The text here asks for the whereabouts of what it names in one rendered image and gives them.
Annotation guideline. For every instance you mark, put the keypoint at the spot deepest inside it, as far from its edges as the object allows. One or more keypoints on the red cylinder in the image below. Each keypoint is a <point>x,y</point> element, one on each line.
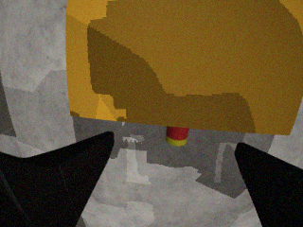
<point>176,136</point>

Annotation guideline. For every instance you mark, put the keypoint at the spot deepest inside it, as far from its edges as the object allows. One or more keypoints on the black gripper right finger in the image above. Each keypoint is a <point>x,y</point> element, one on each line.
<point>275,187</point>

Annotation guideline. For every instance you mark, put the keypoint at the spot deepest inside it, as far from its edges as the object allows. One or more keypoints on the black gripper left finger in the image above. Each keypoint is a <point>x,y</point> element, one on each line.
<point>51,189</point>

